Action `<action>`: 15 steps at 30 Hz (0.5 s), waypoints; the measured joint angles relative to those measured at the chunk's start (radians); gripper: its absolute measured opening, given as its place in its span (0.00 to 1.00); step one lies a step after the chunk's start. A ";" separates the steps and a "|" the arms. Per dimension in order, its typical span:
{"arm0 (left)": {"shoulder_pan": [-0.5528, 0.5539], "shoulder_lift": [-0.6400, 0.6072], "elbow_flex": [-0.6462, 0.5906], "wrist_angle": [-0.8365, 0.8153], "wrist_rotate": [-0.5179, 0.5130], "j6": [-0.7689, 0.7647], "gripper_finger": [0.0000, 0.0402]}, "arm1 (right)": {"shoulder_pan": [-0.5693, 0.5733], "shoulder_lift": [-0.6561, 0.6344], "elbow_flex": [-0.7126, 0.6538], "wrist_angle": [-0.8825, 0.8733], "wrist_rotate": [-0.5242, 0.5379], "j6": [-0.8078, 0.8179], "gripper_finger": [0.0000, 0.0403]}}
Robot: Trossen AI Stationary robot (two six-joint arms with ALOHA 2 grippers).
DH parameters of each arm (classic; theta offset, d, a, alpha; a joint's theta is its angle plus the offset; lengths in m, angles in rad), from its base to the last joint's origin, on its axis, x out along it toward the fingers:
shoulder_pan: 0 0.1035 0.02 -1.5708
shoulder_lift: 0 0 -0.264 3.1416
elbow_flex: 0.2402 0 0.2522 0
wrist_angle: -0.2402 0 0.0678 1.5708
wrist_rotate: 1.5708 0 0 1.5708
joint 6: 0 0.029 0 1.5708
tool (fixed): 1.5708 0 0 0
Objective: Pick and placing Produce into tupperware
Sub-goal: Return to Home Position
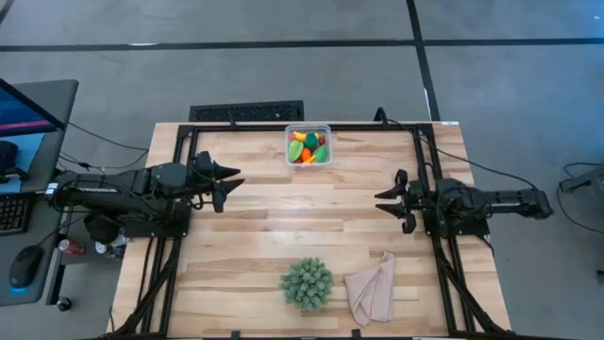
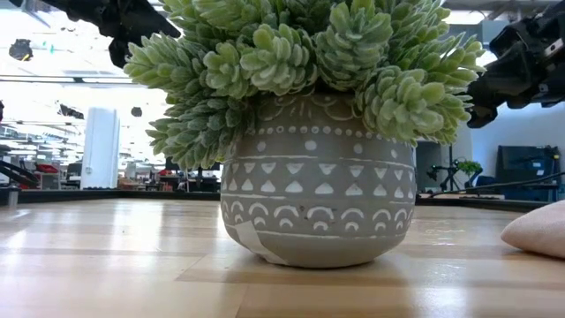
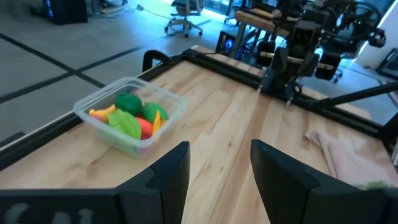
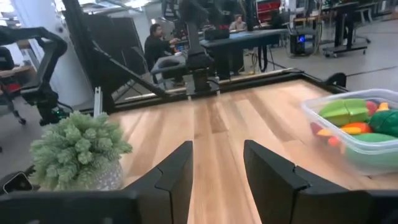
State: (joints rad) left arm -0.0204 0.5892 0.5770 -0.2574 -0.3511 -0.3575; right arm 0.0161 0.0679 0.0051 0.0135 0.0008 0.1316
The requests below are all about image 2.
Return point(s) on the black equipment case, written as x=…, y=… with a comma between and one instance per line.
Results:
x=525, y=168

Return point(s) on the white pillar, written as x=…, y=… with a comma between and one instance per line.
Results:
x=101, y=146

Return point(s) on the black tripod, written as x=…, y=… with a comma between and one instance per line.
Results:
x=446, y=176

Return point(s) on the red storage bin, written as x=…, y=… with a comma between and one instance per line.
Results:
x=46, y=168

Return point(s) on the silver metal post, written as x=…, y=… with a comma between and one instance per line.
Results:
x=13, y=195

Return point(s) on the succulent plant in grey pot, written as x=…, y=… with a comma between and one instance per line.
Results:
x=309, y=176

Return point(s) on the pink soft object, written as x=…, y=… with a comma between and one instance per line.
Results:
x=540, y=229

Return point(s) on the black ceiling fixture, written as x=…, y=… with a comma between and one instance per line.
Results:
x=136, y=111
x=71, y=111
x=20, y=49

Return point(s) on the small background potted plant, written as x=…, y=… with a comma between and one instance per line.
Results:
x=469, y=168

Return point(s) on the black aluminium table frame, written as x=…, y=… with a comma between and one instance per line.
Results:
x=132, y=194

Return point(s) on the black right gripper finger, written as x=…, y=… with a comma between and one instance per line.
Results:
x=494, y=90
x=479, y=118

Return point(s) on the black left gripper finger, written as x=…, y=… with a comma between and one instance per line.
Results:
x=154, y=22
x=118, y=53

